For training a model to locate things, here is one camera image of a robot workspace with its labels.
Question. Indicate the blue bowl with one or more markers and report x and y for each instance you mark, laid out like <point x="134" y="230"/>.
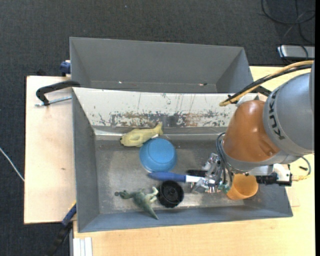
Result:
<point x="158" y="155"/>

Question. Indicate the blue and white pen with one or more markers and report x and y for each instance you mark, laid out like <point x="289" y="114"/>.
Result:
<point x="167" y="176"/>

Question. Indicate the orange cup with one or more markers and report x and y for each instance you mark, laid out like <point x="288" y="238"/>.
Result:
<point x="243" y="188"/>

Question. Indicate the black cylinder on white bracket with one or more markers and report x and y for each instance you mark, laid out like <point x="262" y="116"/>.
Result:
<point x="280" y="178"/>

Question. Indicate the pale wood board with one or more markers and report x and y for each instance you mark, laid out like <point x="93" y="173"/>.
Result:
<point x="47" y="155"/>

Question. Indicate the yellow toy fish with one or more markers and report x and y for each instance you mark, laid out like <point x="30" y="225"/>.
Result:
<point x="137" y="137"/>

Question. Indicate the grey metal bin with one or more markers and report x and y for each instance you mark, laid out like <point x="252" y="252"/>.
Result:
<point x="120" y="175"/>

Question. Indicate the green toy dinosaur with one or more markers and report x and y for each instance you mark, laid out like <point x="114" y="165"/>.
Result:
<point x="142" y="200"/>

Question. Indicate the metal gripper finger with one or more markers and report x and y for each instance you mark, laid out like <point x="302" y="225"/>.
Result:
<point x="197" y="172"/>
<point x="201" y="185"/>

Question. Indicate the black ribbed round lid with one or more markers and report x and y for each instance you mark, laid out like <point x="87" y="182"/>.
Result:
<point x="171" y="194"/>

